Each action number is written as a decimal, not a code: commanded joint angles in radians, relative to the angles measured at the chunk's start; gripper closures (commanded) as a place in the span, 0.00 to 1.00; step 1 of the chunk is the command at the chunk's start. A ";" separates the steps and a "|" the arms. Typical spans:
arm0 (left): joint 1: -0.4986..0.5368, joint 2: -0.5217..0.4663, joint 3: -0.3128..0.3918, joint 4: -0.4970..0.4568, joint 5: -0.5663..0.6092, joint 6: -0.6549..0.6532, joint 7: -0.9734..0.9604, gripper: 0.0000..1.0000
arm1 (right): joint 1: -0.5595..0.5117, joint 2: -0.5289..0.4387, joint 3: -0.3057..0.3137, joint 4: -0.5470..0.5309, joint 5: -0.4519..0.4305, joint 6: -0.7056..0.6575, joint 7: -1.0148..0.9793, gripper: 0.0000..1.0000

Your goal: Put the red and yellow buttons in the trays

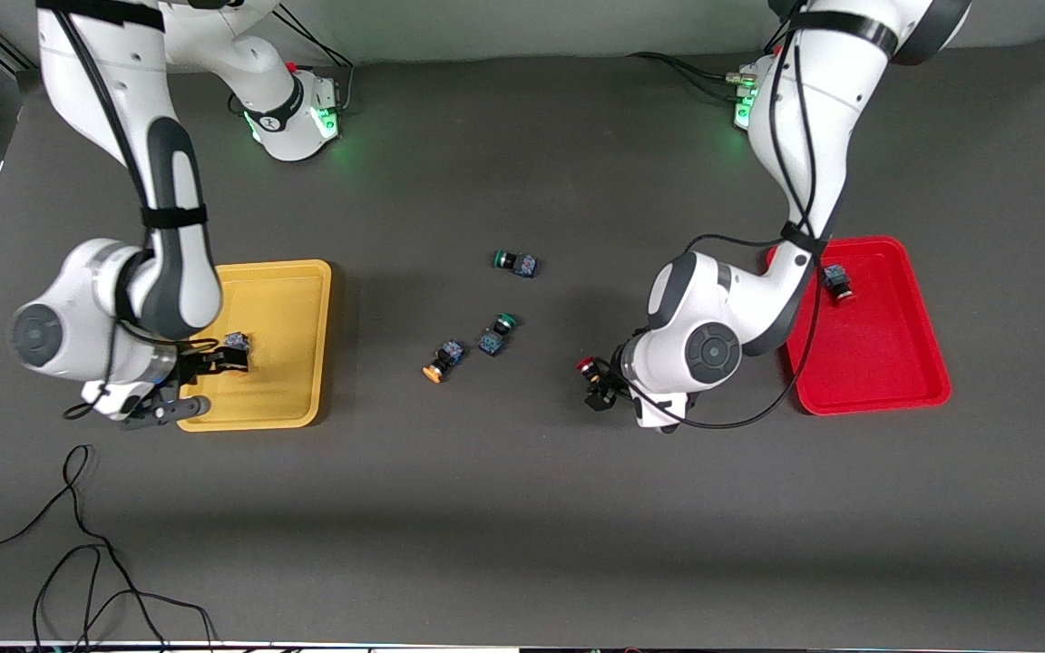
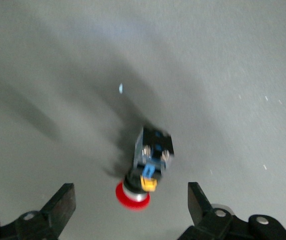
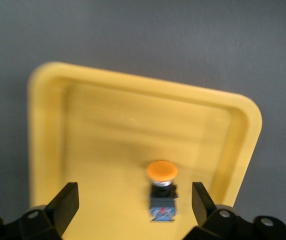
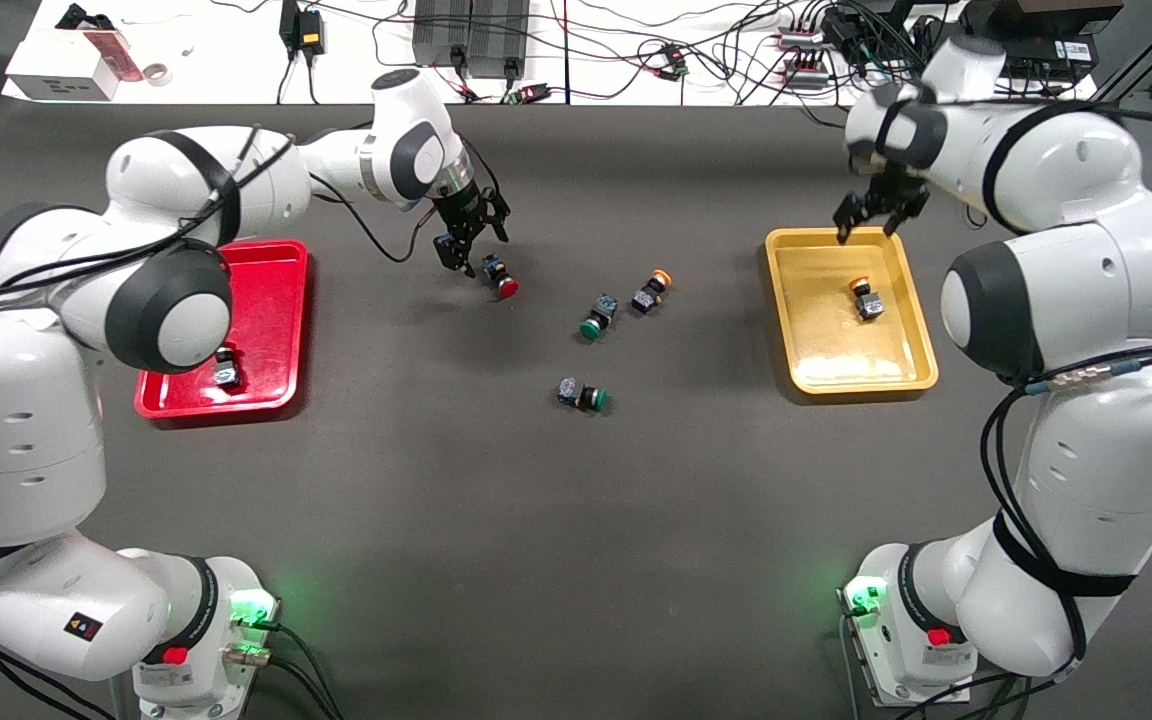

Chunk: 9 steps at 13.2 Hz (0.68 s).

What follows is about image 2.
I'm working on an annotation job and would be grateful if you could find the dark grey table mat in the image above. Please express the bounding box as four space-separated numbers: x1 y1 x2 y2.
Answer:
0 0 286 240

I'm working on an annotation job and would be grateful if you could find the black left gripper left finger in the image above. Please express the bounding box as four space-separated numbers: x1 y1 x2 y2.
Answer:
0 183 76 240

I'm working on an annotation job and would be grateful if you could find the red push button switch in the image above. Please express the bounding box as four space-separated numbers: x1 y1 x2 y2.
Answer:
115 126 175 212

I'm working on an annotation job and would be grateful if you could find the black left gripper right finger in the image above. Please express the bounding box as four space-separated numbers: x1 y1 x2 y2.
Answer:
177 181 286 240

